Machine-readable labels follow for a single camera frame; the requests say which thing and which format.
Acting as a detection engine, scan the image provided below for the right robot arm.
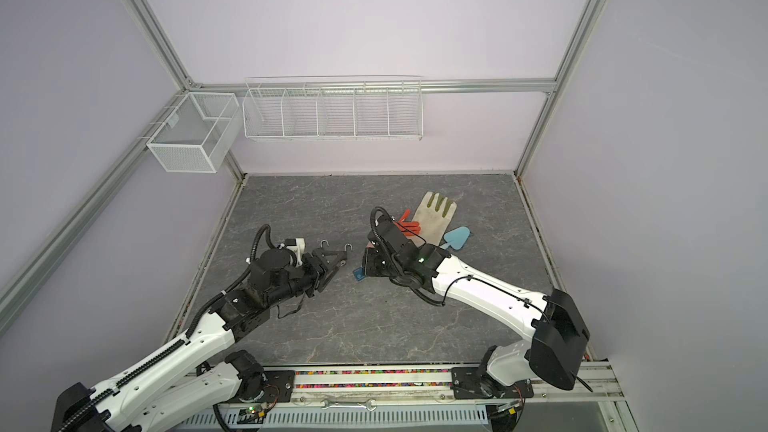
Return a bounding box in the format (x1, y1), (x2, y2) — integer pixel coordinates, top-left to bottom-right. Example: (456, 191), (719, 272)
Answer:
(366, 215), (590, 397)

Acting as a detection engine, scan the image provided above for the beige cloth glove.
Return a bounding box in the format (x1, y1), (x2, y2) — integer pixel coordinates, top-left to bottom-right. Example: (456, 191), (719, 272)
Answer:
(413, 191), (457, 245)

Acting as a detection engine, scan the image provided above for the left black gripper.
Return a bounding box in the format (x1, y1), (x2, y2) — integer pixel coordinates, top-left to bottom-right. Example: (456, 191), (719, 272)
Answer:
(267, 248), (344, 308)

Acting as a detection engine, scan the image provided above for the white slotted cable duct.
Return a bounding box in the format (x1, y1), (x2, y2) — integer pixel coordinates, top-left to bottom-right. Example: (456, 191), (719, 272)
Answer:
(179, 404), (491, 431)

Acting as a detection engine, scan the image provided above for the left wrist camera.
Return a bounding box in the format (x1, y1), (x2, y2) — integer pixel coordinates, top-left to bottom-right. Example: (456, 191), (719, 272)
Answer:
(280, 238), (306, 259)

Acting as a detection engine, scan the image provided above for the white mesh box basket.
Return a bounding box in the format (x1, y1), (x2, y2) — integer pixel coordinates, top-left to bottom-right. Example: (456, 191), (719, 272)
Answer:
(147, 92), (242, 173)

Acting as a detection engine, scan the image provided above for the teal garden trowel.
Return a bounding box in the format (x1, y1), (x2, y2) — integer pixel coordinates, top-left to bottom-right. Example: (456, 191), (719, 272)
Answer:
(441, 226), (471, 251)

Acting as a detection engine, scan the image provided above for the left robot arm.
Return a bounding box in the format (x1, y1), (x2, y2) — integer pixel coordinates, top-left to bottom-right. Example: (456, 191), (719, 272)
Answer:
(51, 239), (347, 431)

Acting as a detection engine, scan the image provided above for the silver wrench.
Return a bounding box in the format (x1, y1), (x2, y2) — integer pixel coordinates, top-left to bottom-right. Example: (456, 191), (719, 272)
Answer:
(321, 399), (377, 412)

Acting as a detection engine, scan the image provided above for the white wire shelf basket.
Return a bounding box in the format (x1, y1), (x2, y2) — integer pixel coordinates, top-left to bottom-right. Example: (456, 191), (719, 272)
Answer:
(242, 75), (424, 141)

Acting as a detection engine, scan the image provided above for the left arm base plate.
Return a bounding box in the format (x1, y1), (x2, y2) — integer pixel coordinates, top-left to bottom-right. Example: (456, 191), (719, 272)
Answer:
(236, 369), (296, 404)

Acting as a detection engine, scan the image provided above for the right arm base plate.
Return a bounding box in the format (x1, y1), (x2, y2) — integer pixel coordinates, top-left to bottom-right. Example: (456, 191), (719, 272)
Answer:
(450, 367), (534, 400)

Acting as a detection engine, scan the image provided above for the red rubber glove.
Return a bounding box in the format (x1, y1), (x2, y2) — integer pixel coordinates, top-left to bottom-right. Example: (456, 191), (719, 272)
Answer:
(396, 209), (421, 237)

